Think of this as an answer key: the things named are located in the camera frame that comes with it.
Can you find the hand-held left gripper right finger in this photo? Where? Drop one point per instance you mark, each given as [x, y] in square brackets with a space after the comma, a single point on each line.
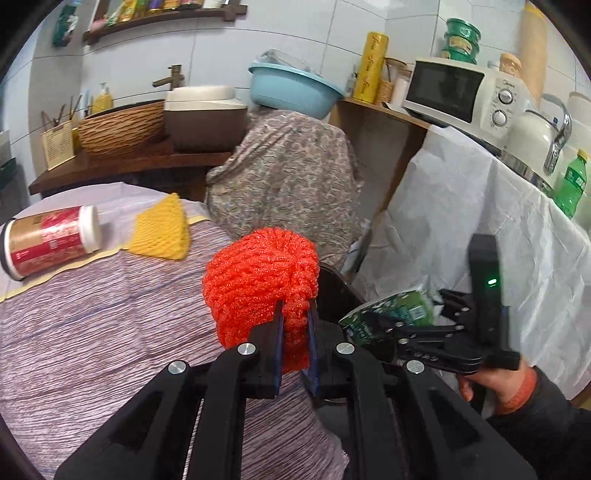
[314, 341]

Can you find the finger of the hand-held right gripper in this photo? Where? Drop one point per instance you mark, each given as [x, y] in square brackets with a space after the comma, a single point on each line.
[425, 328]
[434, 355]

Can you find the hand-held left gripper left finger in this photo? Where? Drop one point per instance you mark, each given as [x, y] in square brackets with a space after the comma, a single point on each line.
[278, 341]

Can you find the green drink carton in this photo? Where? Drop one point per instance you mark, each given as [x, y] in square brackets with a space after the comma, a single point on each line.
[392, 307]

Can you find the black bin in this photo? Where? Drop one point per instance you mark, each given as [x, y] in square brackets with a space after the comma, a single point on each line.
[334, 295]

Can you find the red foam fruit net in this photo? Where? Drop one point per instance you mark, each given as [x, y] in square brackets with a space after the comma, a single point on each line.
[258, 281]

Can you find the person's right forearm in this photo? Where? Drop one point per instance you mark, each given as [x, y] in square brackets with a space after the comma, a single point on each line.
[540, 429]

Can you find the person's right hand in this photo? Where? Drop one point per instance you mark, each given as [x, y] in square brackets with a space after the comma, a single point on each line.
[496, 385]

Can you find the white cloth cover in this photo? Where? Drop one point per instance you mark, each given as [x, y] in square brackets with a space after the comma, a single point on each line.
[461, 207]

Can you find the green plastic bottle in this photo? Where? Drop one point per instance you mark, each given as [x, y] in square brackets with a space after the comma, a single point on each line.
[570, 184]

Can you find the floral cloth cover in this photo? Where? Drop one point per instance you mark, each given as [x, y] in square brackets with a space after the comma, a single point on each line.
[286, 184]

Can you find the yellow foam fruit net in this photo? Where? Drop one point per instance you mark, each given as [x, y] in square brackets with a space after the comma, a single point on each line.
[159, 230]

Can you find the purple striped tablecloth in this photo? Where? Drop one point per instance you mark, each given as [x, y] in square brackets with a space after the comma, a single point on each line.
[115, 323]

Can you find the white kettle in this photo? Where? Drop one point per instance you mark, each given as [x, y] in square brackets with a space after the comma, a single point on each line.
[528, 134]

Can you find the wooden side table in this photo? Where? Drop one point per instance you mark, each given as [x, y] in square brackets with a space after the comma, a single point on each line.
[369, 138]

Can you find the brown and white sink basin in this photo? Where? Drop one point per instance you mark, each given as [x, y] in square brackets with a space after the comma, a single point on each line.
[203, 124]

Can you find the white microwave oven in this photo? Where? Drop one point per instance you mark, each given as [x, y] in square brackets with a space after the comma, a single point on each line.
[443, 87]

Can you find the dark wooden counter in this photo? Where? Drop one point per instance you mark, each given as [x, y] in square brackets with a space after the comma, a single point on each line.
[115, 166]

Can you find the small wicker holder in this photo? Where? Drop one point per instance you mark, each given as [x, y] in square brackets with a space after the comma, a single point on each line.
[390, 90]

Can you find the red and gold can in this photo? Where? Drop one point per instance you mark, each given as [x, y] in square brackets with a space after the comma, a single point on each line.
[51, 240]

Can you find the light blue plastic basin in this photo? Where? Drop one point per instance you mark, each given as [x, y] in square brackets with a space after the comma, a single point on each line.
[291, 92]

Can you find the tan lidded jar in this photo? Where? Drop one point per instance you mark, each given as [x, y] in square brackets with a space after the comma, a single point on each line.
[510, 64]

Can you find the green tin can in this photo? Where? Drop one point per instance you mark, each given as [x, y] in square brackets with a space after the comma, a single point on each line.
[457, 54]
[461, 32]

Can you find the tall yellow can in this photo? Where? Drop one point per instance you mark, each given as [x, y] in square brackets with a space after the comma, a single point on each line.
[371, 69]

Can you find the wicker basket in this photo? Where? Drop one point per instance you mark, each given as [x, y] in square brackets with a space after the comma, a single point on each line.
[120, 129]

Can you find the tall beige roll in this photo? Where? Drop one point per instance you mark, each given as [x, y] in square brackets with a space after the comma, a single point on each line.
[533, 50]

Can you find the clear plastic container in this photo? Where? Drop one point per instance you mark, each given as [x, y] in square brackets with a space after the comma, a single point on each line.
[286, 60]

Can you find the bronze faucet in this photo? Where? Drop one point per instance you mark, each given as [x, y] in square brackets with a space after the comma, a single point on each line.
[173, 76]

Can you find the beige chopstick holder box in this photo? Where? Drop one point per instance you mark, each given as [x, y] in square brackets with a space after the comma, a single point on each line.
[57, 147]

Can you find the yellow pump bottle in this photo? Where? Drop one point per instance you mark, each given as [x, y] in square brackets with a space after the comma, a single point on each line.
[102, 101]

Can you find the row of shelf bottles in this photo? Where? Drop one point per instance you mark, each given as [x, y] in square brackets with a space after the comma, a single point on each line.
[138, 7]

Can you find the green hanging pouch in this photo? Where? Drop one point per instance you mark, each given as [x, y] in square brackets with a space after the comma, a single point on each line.
[64, 25]

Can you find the wooden wall shelf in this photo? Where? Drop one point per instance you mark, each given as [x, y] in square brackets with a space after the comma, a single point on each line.
[152, 21]

